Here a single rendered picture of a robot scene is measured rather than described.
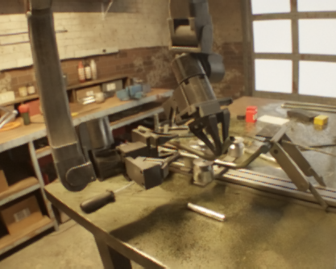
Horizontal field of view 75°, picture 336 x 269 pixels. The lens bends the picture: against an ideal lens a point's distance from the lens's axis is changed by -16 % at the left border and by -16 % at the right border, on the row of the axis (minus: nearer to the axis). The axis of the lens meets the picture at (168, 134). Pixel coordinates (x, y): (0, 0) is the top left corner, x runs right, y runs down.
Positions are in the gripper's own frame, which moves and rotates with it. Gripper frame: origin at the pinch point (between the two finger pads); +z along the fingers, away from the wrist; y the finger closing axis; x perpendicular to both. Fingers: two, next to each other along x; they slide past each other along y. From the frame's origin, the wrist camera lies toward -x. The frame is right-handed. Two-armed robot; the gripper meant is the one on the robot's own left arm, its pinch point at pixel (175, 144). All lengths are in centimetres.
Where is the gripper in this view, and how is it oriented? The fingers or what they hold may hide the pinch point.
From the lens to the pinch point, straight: 60.1
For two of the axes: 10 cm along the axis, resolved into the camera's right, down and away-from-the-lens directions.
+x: -5.6, -2.2, 8.0
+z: 8.3, -2.4, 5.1
